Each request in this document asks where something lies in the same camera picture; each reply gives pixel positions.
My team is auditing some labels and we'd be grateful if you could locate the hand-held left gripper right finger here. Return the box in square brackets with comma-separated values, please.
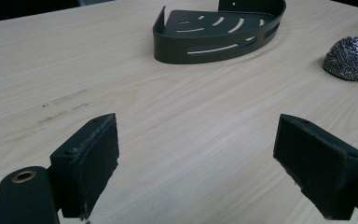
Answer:
[272, 113, 358, 221]

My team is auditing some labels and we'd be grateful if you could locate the steel wool scouring ball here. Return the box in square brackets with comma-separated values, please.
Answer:
[322, 35, 358, 82]

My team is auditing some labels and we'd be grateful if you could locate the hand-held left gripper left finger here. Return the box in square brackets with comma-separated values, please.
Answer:
[49, 112, 120, 220]

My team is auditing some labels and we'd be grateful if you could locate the black corner shelf rack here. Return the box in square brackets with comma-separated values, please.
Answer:
[152, 0, 287, 65]

